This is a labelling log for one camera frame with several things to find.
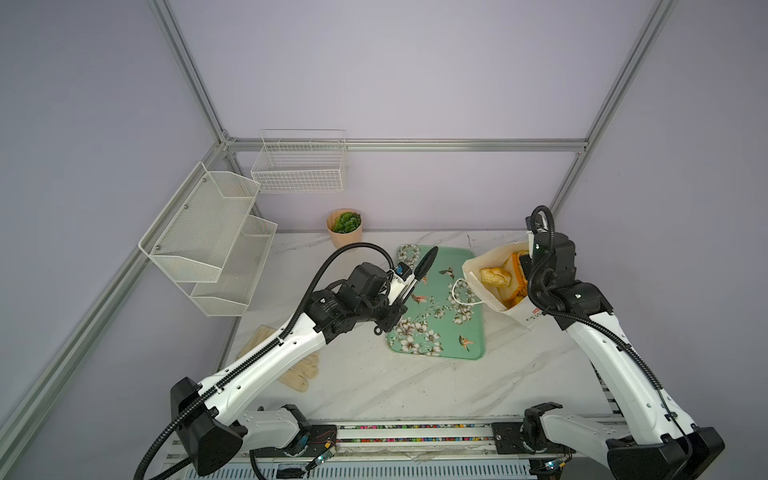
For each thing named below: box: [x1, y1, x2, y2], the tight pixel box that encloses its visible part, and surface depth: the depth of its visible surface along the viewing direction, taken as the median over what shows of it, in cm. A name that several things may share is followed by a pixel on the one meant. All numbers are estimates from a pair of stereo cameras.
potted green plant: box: [326, 208, 363, 249], surface depth 110 cm
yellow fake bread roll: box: [479, 267, 513, 287], surface depth 87 cm
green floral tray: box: [386, 245, 485, 360], surface depth 95 cm
